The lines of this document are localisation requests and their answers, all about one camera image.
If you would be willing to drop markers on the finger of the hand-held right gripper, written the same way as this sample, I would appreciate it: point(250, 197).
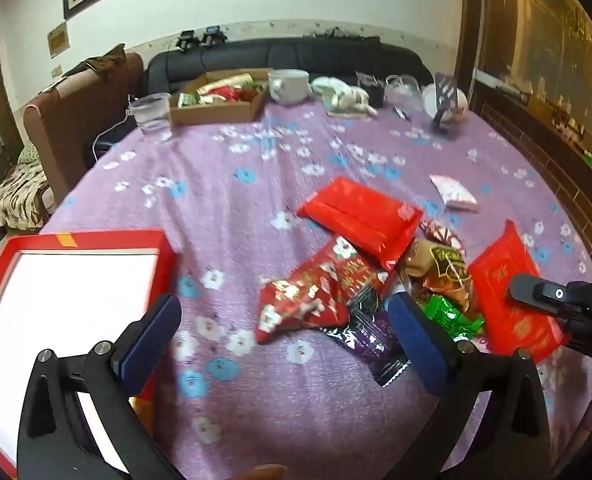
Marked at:
point(541, 294)

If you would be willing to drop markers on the white bowl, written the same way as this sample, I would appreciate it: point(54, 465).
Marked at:
point(431, 102)

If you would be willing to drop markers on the red box with white inside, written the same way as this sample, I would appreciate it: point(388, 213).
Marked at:
point(65, 300)

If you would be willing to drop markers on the pink and white snack packet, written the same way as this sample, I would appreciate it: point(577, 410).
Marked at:
point(456, 192)

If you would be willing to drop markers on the red striped candy packet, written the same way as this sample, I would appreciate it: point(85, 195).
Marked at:
point(441, 235)

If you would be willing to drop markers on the green patterned pillow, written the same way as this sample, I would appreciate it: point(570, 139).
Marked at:
point(27, 154)

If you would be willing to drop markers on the yellow wall plaque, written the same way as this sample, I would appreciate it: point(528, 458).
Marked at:
point(58, 40)

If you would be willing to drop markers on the pile of assorted wrapped snacks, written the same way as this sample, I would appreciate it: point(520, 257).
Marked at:
point(225, 91)

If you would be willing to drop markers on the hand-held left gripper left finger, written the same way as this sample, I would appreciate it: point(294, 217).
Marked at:
point(148, 345)

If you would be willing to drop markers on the black leather sofa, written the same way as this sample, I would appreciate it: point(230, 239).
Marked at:
point(296, 57)

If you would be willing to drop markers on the brown cloth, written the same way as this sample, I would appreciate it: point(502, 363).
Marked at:
point(100, 62)

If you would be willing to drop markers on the clear plastic container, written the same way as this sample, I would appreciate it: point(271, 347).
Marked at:
point(403, 91)

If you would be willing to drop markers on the red floral snack bag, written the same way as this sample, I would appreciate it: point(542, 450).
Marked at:
point(311, 295)

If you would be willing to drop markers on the cardboard box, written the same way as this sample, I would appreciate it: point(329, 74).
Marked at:
point(215, 112)

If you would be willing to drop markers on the brown snack packet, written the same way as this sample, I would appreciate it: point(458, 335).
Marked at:
point(436, 265)

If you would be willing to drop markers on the clear plastic cup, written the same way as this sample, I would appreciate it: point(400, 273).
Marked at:
point(150, 117)

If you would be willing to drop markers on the brown armchair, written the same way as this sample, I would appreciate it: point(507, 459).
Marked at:
point(70, 125)

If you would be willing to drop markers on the wall outlet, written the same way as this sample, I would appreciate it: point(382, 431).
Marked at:
point(56, 71)

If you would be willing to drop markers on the black cup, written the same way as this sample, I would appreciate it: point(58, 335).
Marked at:
point(373, 92)

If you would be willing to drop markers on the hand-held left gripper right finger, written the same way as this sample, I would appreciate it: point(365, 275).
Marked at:
point(418, 345)

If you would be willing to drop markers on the green snack packet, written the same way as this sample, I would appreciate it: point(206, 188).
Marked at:
point(451, 317)

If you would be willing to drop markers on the black device on sofa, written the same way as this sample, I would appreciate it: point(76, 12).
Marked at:
point(186, 41)
point(211, 36)

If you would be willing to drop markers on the leaf patterned blanket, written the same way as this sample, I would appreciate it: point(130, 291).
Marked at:
point(18, 200)

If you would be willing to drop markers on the wooden display cabinet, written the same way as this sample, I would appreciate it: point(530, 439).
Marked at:
point(541, 60)

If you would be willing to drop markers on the white mug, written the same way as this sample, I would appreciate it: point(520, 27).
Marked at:
point(288, 87)

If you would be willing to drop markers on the large red snack packet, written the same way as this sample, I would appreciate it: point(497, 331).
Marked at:
point(501, 285)
point(361, 217)

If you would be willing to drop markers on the dark snack packet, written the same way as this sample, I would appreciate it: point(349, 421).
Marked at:
point(371, 332)

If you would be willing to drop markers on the purple floral blanket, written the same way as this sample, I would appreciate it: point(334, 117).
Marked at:
point(235, 195)

